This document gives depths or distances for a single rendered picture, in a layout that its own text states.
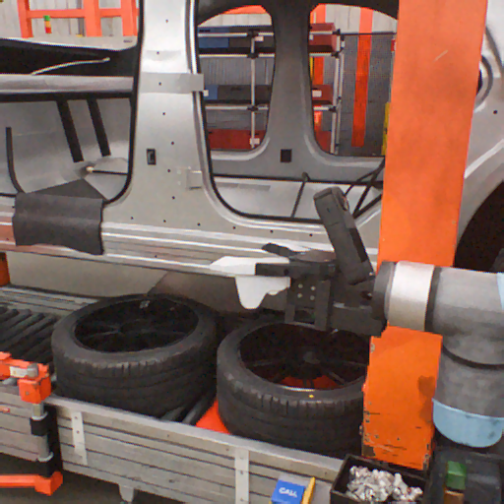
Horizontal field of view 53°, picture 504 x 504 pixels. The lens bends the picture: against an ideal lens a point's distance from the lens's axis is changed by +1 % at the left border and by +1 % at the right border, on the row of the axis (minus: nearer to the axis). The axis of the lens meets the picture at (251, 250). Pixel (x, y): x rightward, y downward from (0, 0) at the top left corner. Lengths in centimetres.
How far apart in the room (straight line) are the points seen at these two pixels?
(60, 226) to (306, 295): 170
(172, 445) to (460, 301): 135
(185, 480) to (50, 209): 119
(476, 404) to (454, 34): 74
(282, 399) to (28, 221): 130
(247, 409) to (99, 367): 55
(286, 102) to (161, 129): 171
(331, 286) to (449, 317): 13
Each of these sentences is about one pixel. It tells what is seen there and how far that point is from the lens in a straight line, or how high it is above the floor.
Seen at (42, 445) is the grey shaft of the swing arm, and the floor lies 25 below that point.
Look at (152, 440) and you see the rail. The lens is 181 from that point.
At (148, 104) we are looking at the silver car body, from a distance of 194.
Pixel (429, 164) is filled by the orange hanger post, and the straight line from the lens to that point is 114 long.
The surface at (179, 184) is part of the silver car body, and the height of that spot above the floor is 109.
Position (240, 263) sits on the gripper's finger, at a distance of 58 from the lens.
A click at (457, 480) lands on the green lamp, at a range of 127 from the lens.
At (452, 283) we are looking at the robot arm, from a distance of 57.
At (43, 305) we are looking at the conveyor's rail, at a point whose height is 31.
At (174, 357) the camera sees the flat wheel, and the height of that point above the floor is 49.
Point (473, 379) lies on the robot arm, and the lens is 60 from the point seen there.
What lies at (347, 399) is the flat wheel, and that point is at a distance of 169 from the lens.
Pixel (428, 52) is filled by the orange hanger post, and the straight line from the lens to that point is 113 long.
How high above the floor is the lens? 144
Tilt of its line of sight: 18 degrees down
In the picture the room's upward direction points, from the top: straight up
